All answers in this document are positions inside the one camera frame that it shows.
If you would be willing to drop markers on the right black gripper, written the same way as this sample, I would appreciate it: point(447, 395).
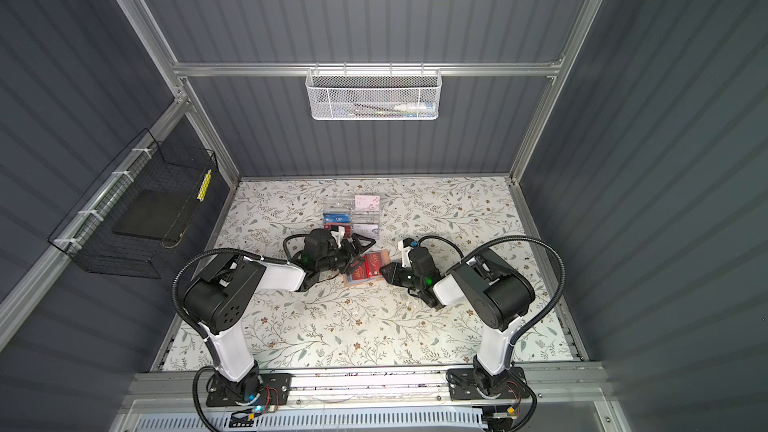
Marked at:
point(395, 276)

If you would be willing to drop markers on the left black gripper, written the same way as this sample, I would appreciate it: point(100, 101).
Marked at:
point(354, 244)

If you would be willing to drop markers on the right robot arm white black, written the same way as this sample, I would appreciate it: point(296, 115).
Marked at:
point(496, 292)

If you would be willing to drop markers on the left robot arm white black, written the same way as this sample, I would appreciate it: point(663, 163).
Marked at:
point(211, 292)

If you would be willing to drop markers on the white card in organizer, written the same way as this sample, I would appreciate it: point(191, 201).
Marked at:
point(366, 230)

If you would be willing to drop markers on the clear acrylic card organizer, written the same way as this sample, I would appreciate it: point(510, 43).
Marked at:
point(346, 204)

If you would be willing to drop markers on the pink card in organizer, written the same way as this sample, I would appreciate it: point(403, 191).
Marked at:
point(367, 203)

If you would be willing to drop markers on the white tube in basket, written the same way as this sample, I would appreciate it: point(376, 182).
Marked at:
point(416, 109)

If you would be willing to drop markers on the yellow tag on basket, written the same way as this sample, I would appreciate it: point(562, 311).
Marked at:
point(204, 185)

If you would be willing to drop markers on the black pad in basket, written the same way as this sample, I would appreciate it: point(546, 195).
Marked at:
point(154, 215)

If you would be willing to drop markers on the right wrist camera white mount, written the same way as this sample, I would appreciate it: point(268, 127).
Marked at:
point(405, 246)

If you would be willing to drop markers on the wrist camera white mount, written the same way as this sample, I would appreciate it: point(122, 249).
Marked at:
point(405, 246)
point(341, 233)

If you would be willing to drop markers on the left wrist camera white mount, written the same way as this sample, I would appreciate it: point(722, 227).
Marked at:
point(341, 233)

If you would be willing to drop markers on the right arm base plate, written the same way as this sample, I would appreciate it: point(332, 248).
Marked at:
point(475, 383)

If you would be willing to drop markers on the white wire mesh basket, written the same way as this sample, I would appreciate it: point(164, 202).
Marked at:
point(370, 97)

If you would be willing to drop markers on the white perforated cable duct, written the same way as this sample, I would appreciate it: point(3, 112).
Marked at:
point(378, 419)

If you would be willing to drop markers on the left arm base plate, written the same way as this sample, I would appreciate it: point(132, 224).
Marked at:
point(263, 389)

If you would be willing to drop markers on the black wire mesh basket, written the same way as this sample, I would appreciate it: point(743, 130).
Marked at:
point(85, 234)

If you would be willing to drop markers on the aluminium front rail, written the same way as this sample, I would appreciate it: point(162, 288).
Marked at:
point(385, 386)

